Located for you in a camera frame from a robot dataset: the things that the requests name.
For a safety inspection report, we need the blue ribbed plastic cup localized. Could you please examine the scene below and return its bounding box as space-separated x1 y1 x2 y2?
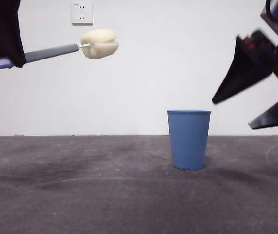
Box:
166 110 212 171

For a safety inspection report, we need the cream sponge cup brush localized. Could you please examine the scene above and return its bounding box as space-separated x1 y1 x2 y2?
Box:
0 28 119 71

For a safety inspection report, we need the white wall power socket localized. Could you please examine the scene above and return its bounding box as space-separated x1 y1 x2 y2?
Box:
71 1 94 26

